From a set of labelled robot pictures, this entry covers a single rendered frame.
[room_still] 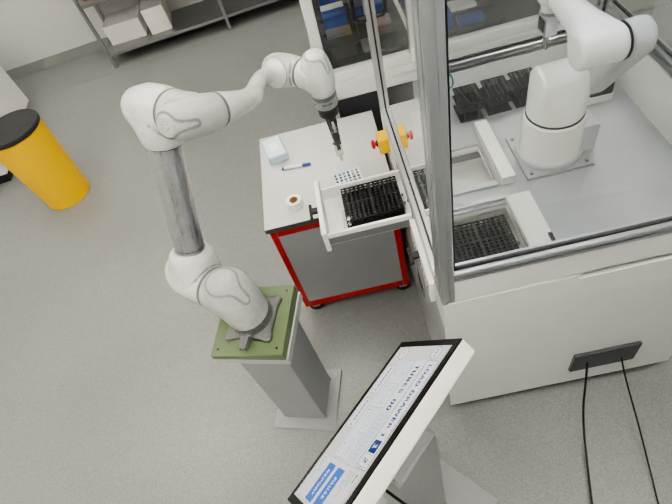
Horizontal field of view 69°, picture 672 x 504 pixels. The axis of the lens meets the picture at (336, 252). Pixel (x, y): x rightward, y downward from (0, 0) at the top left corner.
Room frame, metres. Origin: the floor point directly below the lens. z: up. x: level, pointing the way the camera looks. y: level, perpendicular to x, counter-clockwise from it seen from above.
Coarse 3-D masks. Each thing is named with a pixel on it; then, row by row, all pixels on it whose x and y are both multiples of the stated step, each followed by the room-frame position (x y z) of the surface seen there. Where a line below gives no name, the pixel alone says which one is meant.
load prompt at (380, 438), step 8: (424, 368) 0.48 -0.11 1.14; (432, 368) 0.47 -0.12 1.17; (424, 376) 0.46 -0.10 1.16; (416, 384) 0.45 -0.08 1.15; (408, 392) 0.44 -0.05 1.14; (416, 392) 0.42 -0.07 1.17; (408, 400) 0.42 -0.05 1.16; (400, 408) 0.41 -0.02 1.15; (392, 416) 0.40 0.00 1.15; (400, 416) 0.38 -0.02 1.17; (384, 424) 0.39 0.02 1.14; (392, 424) 0.38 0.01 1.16; (384, 432) 0.37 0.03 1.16; (376, 440) 0.36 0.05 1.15; (384, 440) 0.35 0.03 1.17; (368, 448) 0.35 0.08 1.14; (376, 448) 0.34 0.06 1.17; (368, 456) 0.33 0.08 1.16; (360, 464) 0.32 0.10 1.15; (368, 464) 0.31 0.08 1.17
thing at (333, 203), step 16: (384, 176) 1.41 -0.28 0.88; (400, 176) 1.40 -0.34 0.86; (336, 192) 1.43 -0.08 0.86; (400, 192) 1.34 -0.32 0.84; (336, 208) 1.37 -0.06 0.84; (336, 224) 1.29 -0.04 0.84; (368, 224) 1.19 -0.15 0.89; (384, 224) 1.18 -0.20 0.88; (400, 224) 1.17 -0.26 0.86; (336, 240) 1.20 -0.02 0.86
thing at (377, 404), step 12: (408, 360) 0.56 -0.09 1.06; (396, 372) 0.54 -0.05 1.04; (384, 384) 0.53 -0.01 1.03; (396, 384) 0.50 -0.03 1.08; (384, 396) 0.48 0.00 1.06; (372, 408) 0.47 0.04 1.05; (360, 420) 0.45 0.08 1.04; (372, 420) 0.43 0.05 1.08; (360, 432) 0.41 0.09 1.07; (348, 444) 0.40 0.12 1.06
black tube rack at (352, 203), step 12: (348, 192) 1.37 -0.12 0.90; (360, 192) 1.35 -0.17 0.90; (372, 192) 1.33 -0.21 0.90; (384, 192) 1.31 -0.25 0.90; (396, 192) 1.29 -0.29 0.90; (348, 204) 1.31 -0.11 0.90; (360, 204) 1.29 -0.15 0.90; (372, 204) 1.27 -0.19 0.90; (384, 204) 1.25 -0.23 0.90; (396, 204) 1.23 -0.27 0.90; (360, 216) 1.23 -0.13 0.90; (372, 216) 1.22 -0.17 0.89; (384, 216) 1.22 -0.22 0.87
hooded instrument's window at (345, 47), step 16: (320, 0) 2.12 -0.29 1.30; (336, 0) 2.11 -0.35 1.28; (320, 16) 2.12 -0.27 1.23; (336, 16) 2.11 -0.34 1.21; (320, 32) 2.12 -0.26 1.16; (336, 32) 2.11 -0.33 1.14; (352, 32) 2.11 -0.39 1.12; (336, 48) 2.12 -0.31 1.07; (352, 48) 2.11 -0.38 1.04; (368, 48) 2.10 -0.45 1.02; (336, 64) 2.12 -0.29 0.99; (352, 64) 2.11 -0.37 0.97
